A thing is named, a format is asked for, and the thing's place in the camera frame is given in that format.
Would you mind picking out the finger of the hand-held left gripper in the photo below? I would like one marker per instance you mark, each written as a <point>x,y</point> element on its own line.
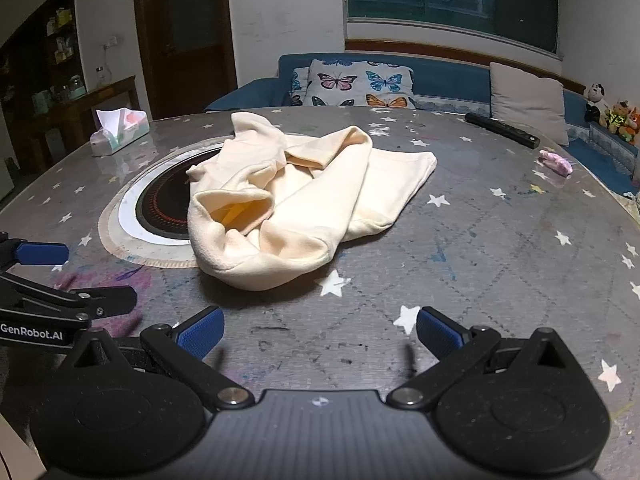
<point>100,299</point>
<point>42,254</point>

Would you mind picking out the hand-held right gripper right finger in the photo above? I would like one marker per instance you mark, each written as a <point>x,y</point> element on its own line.
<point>440,332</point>

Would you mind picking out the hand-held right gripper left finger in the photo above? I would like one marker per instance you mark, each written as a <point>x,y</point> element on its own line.
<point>200,332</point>

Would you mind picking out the cream sweatshirt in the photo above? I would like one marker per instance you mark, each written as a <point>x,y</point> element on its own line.
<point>295,195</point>

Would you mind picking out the white refrigerator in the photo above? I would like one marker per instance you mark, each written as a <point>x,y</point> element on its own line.
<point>6,177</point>

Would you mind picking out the grey star print tablecloth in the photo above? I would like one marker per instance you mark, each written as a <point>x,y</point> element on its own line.
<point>500,260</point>

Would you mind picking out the round black induction cooktop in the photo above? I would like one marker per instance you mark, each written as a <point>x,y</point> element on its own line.
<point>160,200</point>

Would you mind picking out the pastel tissue box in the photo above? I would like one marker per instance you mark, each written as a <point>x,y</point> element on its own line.
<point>117,135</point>

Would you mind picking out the wooden side table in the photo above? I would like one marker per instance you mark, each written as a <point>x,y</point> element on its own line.
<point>105,97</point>

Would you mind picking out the pale green glass jar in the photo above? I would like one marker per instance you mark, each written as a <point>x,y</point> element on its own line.
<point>76,87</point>

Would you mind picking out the dark wooden shelf cabinet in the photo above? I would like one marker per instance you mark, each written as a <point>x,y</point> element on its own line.
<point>45,70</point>

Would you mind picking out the pink crumpled wrapper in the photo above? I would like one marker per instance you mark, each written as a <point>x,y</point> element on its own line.
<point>557,162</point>

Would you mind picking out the black remote control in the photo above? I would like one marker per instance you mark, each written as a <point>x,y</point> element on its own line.
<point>502,129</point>

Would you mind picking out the beige pillow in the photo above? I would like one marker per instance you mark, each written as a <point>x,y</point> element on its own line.
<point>530,102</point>

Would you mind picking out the blue sofa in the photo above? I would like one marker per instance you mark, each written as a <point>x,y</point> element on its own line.
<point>450,82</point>

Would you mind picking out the dark wooden door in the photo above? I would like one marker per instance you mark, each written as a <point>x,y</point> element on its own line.
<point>185,35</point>

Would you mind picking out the large butterfly print pillow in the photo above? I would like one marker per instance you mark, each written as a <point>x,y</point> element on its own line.
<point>357,82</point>

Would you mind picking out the small butterfly print pillow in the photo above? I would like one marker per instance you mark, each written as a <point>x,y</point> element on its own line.
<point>298,87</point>

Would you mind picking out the white and black plush dog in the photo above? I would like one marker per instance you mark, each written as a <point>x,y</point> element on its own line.
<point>595,102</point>

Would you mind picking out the brown plush bear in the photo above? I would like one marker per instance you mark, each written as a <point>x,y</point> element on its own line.
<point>617,117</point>

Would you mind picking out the orange plush toy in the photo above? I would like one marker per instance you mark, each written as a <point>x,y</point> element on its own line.
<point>632,125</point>

